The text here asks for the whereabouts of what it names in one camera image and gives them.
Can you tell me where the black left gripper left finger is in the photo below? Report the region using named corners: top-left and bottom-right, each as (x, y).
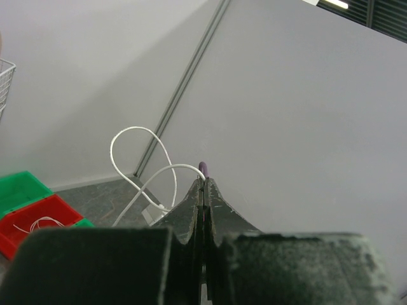
top-left (1, 179), bottom-right (204, 304)

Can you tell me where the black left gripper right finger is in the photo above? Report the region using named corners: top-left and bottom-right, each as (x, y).
top-left (203, 179), bottom-right (397, 304)

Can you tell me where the near green plastic bin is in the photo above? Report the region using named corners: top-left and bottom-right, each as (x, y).
top-left (71, 219), bottom-right (95, 227)

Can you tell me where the green plastic bin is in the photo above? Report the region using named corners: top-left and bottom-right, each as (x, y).
top-left (1, 172), bottom-right (53, 218)
top-left (71, 219), bottom-right (95, 227)

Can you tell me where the red plastic bin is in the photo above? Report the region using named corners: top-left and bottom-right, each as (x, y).
top-left (1, 194), bottom-right (83, 260)

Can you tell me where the far green plastic bin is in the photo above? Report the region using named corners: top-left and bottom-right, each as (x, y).
top-left (1, 172), bottom-right (53, 218)

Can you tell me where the white wire shelf rack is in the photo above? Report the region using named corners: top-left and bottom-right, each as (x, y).
top-left (0, 58), bottom-right (16, 117)

